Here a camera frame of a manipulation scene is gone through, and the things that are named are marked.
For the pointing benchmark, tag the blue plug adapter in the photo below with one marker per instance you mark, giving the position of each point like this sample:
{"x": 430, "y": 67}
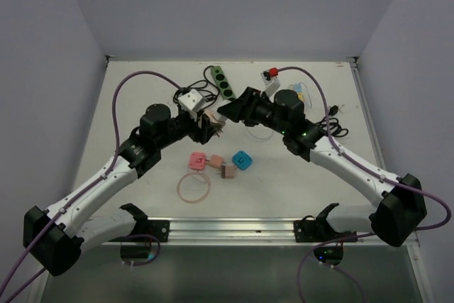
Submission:
{"x": 242, "y": 160}

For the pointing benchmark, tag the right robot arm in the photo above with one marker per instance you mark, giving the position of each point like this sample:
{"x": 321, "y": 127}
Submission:
{"x": 396, "y": 206}

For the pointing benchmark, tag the green power strip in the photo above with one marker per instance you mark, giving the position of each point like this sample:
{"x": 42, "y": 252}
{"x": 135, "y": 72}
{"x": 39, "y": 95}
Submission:
{"x": 222, "y": 83}

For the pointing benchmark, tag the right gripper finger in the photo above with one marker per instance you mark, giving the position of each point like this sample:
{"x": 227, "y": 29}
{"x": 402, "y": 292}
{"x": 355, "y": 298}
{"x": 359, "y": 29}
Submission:
{"x": 226, "y": 109}
{"x": 245, "y": 99}

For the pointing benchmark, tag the salmon usb charger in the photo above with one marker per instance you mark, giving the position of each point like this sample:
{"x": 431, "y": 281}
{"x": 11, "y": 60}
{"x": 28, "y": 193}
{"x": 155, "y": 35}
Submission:
{"x": 216, "y": 162}

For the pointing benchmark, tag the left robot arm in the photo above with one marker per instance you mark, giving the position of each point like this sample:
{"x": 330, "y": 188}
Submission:
{"x": 54, "y": 236}

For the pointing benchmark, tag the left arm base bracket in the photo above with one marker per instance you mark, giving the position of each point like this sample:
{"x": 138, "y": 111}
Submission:
{"x": 159, "y": 228}

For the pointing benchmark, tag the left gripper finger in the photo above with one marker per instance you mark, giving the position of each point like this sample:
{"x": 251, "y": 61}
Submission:
{"x": 203, "y": 130}
{"x": 216, "y": 127}

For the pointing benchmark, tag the pink plug adapter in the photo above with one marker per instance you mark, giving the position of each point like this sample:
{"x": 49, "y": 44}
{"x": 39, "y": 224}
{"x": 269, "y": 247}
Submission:
{"x": 197, "y": 161}

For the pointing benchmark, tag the beige cube socket adapter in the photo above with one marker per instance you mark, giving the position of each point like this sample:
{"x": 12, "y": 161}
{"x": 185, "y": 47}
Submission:
{"x": 213, "y": 114}

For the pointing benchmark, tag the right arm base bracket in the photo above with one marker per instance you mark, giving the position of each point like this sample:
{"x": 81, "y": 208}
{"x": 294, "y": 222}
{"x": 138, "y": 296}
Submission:
{"x": 312, "y": 229}

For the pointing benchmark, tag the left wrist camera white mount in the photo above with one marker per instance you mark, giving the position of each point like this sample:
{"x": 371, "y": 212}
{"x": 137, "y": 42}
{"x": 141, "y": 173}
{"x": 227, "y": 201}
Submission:
{"x": 192, "y": 102}

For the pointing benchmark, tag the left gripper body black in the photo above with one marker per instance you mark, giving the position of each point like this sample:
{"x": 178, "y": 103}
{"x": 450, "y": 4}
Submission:
{"x": 181, "y": 125}

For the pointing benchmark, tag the aluminium front rail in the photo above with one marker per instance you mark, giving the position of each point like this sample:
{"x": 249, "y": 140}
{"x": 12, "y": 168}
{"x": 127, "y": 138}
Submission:
{"x": 99, "y": 230}

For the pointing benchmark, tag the light blue usb charger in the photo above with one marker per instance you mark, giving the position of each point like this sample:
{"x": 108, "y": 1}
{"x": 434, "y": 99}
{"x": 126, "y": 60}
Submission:
{"x": 298, "y": 88}

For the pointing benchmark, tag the beige dual usb charger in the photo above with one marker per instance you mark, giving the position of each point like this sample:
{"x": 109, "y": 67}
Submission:
{"x": 227, "y": 172}

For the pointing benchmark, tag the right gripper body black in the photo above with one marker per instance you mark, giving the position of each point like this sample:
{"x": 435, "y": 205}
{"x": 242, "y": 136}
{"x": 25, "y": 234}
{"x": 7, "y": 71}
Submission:
{"x": 264, "y": 112}

